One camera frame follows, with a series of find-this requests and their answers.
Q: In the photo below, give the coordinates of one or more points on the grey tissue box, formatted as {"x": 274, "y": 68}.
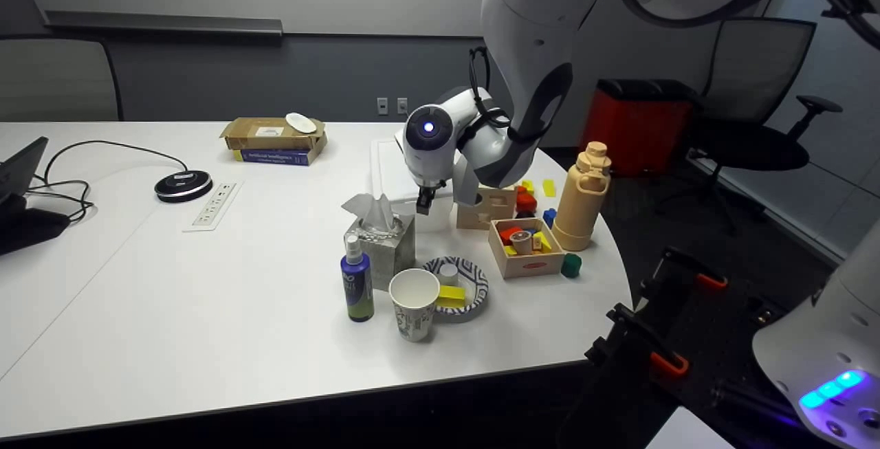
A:
{"x": 392, "y": 253}

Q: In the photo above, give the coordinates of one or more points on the yellow block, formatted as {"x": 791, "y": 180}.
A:
{"x": 451, "y": 296}
{"x": 548, "y": 188}
{"x": 527, "y": 187}
{"x": 542, "y": 241}

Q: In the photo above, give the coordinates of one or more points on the red block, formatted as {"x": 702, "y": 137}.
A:
{"x": 509, "y": 234}
{"x": 526, "y": 203}

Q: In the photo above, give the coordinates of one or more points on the white round lid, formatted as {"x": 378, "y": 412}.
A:
{"x": 301, "y": 123}

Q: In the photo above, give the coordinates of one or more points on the patterned paper plate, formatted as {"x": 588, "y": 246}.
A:
{"x": 474, "y": 284}

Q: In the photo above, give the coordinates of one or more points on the blue book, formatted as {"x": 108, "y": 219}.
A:
{"x": 278, "y": 157}

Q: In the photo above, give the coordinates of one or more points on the blue spray bottle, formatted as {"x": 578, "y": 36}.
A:
{"x": 357, "y": 287}

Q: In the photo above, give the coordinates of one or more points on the black laptop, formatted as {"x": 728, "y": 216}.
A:
{"x": 20, "y": 225}

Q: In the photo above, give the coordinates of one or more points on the wall socket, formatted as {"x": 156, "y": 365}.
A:
{"x": 402, "y": 106}
{"x": 382, "y": 106}

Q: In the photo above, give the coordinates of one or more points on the wooden shape sorter box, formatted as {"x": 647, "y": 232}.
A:
{"x": 485, "y": 212}

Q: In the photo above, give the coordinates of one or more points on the wooden toy tray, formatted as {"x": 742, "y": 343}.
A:
{"x": 526, "y": 265}

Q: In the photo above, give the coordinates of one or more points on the white lidded container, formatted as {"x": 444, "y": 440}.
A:
{"x": 392, "y": 174}

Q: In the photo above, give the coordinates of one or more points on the green block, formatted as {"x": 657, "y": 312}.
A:
{"x": 571, "y": 266}

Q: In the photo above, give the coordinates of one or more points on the red bin with black lid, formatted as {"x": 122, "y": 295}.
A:
{"x": 636, "y": 129}

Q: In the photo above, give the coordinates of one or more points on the blue block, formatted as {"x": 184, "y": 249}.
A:
{"x": 549, "y": 218}

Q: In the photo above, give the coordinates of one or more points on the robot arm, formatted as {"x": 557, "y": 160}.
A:
{"x": 536, "y": 16}

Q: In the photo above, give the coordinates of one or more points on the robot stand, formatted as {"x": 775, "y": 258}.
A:
{"x": 687, "y": 394}

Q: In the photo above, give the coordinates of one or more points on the cardboard box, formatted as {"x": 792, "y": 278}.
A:
{"x": 265, "y": 136}

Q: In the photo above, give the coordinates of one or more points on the grey marker tray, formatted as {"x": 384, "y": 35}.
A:
{"x": 165, "y": 23}

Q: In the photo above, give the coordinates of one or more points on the grey mesh chair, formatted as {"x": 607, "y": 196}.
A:
{"x": 55, "y": 81}

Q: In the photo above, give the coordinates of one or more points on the printed paper cup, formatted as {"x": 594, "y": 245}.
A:
{"x": 414, "y": 311}

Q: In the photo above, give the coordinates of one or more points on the black clamp with orange tip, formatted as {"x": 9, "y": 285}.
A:
{"x": 680, "y": 270}
{"x": 639, "y": 339}

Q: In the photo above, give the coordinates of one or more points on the white paper sheet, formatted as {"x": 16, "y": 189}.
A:
{"x": 687, "y": 432}

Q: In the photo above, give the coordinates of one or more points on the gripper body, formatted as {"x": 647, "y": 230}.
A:
{"x": 426, "y": 200}

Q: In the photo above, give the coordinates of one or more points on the black office chair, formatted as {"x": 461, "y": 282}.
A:
{"x": 753, "y": 139}

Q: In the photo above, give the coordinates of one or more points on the tan water bottle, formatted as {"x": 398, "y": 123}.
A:
{"x": 579, "y": 205}

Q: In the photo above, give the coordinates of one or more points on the small white cup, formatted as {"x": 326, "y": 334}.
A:
{"x": 448, "y": 274}

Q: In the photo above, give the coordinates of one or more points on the black round speaker puck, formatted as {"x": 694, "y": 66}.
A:
{"x": 183, "y": 185}

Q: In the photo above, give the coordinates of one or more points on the wooden cylinder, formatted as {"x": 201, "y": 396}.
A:
{"x": 522, "y": 243}

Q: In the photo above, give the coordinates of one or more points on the table power outlet strip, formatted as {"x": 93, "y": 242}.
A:
{"x": 210, "y": 207}

